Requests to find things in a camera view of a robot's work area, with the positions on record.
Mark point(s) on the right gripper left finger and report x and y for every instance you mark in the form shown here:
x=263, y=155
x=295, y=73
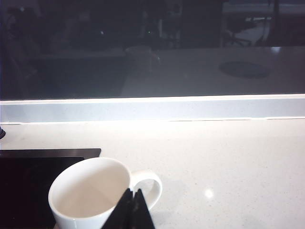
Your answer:
x=124, y=212

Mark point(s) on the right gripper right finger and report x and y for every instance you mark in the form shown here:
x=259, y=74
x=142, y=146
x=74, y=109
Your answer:
x=141, y=212

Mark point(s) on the white Starbucks logo mug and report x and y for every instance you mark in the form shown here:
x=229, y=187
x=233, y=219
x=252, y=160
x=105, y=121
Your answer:
x=78, y=190

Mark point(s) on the black stainless sink basin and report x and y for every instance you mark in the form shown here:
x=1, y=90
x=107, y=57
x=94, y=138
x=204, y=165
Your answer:
x=28, y=186

